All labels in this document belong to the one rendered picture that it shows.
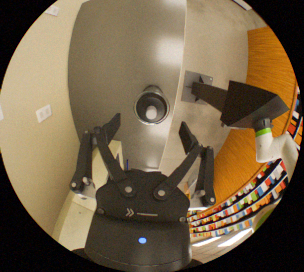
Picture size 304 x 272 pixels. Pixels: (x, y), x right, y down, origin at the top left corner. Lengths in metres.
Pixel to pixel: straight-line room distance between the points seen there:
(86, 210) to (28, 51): 0.76
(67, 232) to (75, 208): 0.13
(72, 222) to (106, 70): 0.72
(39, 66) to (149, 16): 0.63
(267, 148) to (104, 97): 0.96
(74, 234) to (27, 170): 0.40
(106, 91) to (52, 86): 0.38
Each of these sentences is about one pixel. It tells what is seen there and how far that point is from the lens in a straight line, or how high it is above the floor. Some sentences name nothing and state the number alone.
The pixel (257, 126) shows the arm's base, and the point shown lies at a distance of 0.69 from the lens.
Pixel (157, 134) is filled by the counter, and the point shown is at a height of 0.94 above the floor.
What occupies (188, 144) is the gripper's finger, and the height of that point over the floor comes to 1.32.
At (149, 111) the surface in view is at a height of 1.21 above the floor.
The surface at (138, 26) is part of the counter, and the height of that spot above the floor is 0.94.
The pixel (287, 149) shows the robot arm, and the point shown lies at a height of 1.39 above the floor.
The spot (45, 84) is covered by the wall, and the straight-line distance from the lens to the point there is 0.68.
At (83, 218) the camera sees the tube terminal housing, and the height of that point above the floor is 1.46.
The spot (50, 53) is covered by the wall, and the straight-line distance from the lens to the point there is 0.72.
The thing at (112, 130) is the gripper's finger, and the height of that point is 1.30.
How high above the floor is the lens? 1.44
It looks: 63 degrees down
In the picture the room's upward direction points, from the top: 175 degrees counter-clockwise
